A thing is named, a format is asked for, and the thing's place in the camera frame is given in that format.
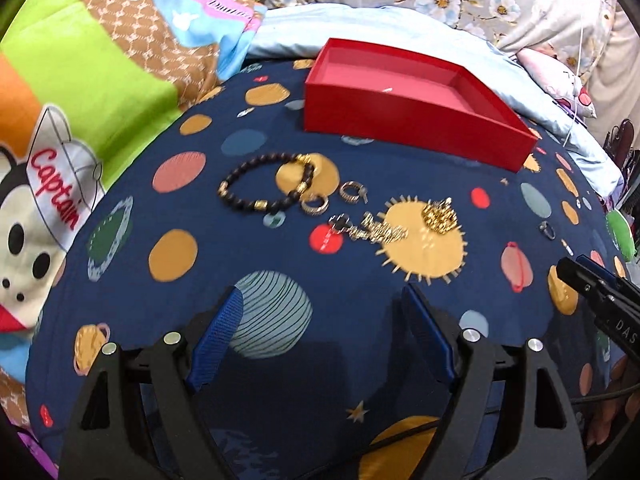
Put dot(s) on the green plush item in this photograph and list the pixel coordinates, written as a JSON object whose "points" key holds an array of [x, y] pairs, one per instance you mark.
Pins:
{"points": [[620, 232]]}

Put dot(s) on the gold crown brooch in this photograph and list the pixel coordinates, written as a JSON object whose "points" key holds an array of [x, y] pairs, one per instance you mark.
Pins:
{"points": [[440, 217]]}

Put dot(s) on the light blue sheet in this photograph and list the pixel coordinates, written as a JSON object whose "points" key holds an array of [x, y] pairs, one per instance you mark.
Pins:
{"points": [[450, 35]]}

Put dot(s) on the beige cloth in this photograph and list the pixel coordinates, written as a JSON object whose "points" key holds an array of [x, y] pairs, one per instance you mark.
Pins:
{"points": [[620, 60]]}

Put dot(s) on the cartoon monkey blanket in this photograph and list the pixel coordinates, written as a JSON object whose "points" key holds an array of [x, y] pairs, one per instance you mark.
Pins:
{"points": [[100, 60]]}

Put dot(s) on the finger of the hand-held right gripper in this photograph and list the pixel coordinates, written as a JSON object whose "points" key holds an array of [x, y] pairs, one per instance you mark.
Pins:
{"points": [[607, 272], [580, 282]]}

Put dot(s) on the pink cartoon pillow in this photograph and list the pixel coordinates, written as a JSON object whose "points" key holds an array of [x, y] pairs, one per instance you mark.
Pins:
{"points": [[545, 67]]}

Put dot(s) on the red cardboard box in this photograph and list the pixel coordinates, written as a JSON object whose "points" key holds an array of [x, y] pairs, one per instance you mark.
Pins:
{"points": [[400, 115]]}

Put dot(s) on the silver hoop earring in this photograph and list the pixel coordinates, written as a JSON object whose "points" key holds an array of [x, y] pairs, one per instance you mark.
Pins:
{"points": [[350, 191]]}

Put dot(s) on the person's right hand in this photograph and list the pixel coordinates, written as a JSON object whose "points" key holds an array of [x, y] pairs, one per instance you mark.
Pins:
{"points": [[607, 410]]}

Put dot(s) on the dark clutter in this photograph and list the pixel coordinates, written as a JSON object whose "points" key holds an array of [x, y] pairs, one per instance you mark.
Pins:
{"points": [[625, 155]]}

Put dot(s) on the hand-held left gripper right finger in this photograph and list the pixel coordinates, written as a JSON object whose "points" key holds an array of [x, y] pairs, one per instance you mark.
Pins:
{"points": [[430, 332]]}

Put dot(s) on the navy planet print blanket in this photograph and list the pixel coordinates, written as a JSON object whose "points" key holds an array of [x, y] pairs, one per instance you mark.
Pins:
{"points": [[200, 265]]}

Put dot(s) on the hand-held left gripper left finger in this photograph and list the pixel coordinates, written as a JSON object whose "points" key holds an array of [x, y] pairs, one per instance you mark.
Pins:
{"points": [[220, 325]]}

